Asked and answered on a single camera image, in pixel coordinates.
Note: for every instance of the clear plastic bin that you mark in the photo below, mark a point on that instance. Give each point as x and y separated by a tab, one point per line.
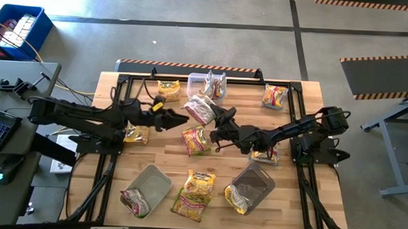
195	85

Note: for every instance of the small metal caster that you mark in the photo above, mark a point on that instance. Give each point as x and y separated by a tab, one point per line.
29	209

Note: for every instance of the yellow creamy chicken ramen pack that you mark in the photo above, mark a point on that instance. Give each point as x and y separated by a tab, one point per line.
137	135
169	90
200	182
235	199

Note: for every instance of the green-edged chili shrimp ramen pack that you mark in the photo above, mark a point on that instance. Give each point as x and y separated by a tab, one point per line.
188	209
200	109
195	140
136	202

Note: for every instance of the grey desk leg frame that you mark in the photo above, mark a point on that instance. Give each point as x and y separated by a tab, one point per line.
393	162

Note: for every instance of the blue plastic crate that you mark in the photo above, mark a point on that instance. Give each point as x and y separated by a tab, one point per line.
40	24

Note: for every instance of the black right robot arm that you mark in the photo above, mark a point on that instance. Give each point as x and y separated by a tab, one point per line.
292	129

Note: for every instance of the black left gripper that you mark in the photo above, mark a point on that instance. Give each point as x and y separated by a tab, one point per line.
149	117

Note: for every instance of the grey side table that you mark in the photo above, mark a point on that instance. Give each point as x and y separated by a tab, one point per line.
3	202

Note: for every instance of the dark smoky plastic bin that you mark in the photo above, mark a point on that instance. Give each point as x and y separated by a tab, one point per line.
256	184

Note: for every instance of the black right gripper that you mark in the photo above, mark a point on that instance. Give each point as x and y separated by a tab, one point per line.
237	136

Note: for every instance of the white cardboard box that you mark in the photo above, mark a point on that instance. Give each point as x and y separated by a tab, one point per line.
62	164

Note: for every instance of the black aluminium table frame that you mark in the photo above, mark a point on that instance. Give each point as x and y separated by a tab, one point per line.
301	199

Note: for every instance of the black support beam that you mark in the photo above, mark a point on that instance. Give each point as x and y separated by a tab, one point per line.
53	150

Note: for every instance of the black computer mouse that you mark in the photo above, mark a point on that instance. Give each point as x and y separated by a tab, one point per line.
10	167

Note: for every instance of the white plastic bin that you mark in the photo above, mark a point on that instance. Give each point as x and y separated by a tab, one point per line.
154	184

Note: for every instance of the white pink box bundle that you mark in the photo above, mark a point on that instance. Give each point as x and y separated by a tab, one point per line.
14	29

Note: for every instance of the black desk clamp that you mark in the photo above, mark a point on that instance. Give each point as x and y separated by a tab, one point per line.
21	87

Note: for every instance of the black hazard-striped floor mat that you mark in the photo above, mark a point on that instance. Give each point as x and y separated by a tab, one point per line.
378	78
364	1
209	72

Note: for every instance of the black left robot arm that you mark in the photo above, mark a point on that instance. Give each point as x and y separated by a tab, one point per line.
74	113

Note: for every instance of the black frame bracket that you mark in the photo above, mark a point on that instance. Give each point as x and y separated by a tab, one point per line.
153	72
258	75

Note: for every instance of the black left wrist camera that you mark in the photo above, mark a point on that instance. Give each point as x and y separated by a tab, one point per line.
157	106

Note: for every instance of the blue-edged ramen pack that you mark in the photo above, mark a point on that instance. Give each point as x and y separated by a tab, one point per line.
265	159
220	88
209	84
275	96

